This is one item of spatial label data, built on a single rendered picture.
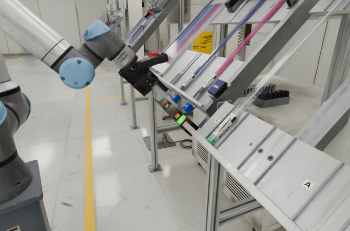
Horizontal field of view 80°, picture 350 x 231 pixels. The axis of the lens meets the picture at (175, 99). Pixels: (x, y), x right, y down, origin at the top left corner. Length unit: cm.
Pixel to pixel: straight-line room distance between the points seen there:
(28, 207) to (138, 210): 72
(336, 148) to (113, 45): 60
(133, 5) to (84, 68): 483
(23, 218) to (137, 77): 49
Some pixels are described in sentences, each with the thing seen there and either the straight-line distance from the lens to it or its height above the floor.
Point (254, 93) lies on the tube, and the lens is 47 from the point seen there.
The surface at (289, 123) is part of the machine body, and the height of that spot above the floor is 61.
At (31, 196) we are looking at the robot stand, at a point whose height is 55.
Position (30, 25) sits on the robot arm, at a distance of 57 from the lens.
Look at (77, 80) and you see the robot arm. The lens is 54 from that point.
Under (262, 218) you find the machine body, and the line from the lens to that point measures 112.
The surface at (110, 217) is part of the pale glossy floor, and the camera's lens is 132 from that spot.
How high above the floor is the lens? 95
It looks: 19 degrees down
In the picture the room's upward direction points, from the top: straight up
